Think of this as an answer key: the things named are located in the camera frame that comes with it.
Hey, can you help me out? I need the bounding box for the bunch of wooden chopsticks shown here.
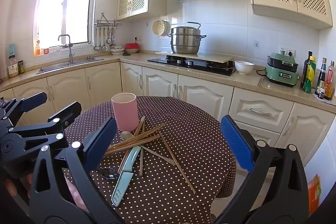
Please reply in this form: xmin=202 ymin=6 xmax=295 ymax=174
xmin=104 ymin=116 xmax=197 ymax=194

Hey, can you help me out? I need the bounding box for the red lidded bowl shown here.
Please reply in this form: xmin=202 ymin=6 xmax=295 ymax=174
xmin=125 ymin=43 xmax=140 ymax=54

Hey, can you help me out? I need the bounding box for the dark sauce bottle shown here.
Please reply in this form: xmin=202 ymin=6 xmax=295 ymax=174
xmin=315 ymin=57 xmax=327 ymax=98

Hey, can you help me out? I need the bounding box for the brown polka dot tablecloth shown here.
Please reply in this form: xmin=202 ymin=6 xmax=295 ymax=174
xmin=62 ymin=96 xmax=237 ymax=224

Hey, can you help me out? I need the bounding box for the kitchen window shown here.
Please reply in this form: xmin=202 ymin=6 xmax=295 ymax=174
xmin=34 ymin=0 xmax=96 ymax=56

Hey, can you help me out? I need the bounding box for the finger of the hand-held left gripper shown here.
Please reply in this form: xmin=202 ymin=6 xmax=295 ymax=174
xmin=9 ymin=101 xmax=82 ymax=151
xmin=0 ymin=92 xmax=48 ymax=128

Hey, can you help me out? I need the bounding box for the green electric cooker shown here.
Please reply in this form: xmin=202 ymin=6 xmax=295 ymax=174
xmin=265 ymin=52 xmax=300 ymax=87

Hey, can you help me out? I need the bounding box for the light green sheathed knife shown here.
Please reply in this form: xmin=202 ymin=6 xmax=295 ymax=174
xmin=111 ymin=146 xmax=142 ymax=207

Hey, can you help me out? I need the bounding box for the beige kitchen countertop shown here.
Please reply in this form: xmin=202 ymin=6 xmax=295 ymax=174
xmin=0 ymin=52 xmax=336 ymax=114

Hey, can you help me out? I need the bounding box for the orange bag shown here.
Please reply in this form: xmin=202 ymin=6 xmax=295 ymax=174
xmin=307 ymin=174 xmax=322 ymax=215

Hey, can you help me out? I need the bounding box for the metal faucet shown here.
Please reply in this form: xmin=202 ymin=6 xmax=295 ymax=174
xmin=58 ymin=34 xmax=75 ymax=64

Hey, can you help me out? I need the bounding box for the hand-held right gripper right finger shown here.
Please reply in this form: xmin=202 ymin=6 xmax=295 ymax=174
xmin=215 ymin=115 xmax=310 ymax=224

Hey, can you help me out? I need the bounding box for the steel sink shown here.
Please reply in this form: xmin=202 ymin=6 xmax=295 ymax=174
xmin=37 ymin=56 xmax=104 ymax=75

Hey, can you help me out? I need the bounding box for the row of hanging metal ladles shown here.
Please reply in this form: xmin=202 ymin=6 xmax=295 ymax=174
xmin=94 ymin=27 xmax=117 ymax=52

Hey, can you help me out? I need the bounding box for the silver metal spoon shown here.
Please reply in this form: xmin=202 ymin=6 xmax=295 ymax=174
xmin=120 ymin=131 xmax=177 ymax=166

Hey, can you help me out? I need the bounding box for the glass jar with lid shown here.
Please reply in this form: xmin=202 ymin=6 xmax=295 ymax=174
xmin=8 ymin=55 xmax=19 ymax=79

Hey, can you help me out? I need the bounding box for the black spoon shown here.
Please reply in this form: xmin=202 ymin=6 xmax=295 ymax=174
xmin=101 ymin=167 xmax=120 ymax=180

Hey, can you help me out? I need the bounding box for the black gas cooktop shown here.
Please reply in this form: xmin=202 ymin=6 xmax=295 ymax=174
xmin=147 ymin=55 xmax=236 ymax=76

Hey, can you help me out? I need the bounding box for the white round steamer tray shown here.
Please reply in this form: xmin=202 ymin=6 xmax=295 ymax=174
xmin=152 ymin=20 xmax=171 ymax=37

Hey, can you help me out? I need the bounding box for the metal wall utensil rack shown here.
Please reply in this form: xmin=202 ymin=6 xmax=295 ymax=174
xmin=94 ymin=13 xmax=122 ymax=28

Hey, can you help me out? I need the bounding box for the yellow green bottle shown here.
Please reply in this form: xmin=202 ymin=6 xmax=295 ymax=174
xmin=303 ymin=56 xmax=317 ymax=94

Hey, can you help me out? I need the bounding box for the steel steamer pot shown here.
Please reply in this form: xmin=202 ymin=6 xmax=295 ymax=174
xmin=167 ymin=21 xmax=207 ymax=55

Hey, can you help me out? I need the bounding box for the pink utensil cup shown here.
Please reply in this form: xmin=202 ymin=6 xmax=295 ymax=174
xmin=111 ymin=92 xmax=139 ymax=132

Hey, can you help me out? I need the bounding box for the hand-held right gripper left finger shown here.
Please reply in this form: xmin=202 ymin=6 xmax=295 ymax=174
xmin=29 ymin=117 xmax=124 ymax=224

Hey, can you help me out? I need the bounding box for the dark glass bottle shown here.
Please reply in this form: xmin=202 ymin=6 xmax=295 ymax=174
xmin=301 ymin=51 xmax=313 ymax=88

